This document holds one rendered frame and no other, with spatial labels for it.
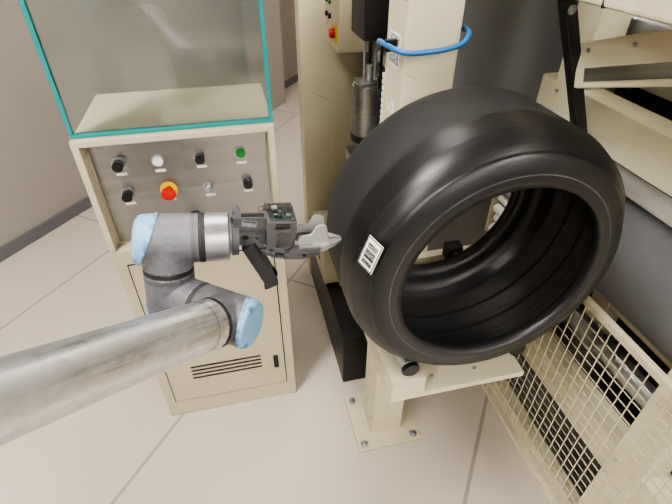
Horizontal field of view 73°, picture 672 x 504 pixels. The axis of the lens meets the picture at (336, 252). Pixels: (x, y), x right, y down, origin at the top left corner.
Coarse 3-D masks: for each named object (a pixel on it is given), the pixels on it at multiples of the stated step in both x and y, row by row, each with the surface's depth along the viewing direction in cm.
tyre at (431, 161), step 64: (384, 128) 90; (448, 128) 79; (512, 128) 76; (576, 128) 80; (384, 192) 79; (448, 192) 75; (512, 192) 118; (576, 192) 80; (384, 256) 80; (512, 256) 123; (576, 256) 107; (384, 320) 90; (448, 320) 120; (512, 320) 114
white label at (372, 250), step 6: (372, 240) 80; (366, 246) 81; (372, 246) 80; (378, 246) 79; (366, 252) 81; (372, 252) 80; (378, 252) 79; (360, 258) 83; (366, 258) 82; (372, 258) 80; (378, 258) 79; (366, 264) 82; (372, 264) 81; (366, 270) 82; (372, 270) 81
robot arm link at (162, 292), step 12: (144, 276) 82; (156, 276) 80; (168, 276) 80; (180, 276) 82; (192, 276) 85; (156, 288) 81; (168, 288) 81; (180, 288) 82; (192, 288) 82; (156, 300) 82; (168, 300) 82; (180, 300) 81; (156, 312) 84
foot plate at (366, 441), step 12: (348, 396) 206; (360, 396) 206; (348, 408) 201; (360, 408) 201; (408, 408) 201; (360, 420) 196; (408, 420) 196; (360, 432) 192; (384, 432) 192; (396, 432) 192; (408, 432) 192; (360, 444) 188; (372, 444) 188; (384, 444) 188; (396, 444) 188
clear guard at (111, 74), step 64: (64, 0) 106; (128, 0) 108; (192, 0) 111; (256, 0) 114; (64, 64) 113; (128, 64) 116; (192, 64) 120; (256, 64) 123; (128, 128) 126; (192, 128) 129
